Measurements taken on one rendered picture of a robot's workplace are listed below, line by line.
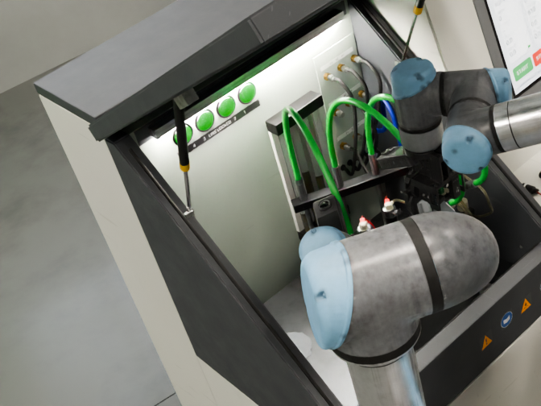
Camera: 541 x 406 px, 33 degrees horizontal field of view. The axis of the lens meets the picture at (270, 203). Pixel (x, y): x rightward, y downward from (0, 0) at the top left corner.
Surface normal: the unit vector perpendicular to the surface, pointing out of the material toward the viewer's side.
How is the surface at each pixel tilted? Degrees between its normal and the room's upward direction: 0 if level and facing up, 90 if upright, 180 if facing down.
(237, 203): 90
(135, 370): 0
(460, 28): 76
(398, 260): 34
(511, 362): 90
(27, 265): 0
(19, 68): 90
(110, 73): 0
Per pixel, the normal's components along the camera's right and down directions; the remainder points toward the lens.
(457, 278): 0.34, 0.24
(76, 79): -0.24, -0.77
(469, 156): -0.25, 0.64
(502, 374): 0.63, 0.34
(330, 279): -0.15, -0.42
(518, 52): 0.55, 0.15
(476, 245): 0.62, -0.29
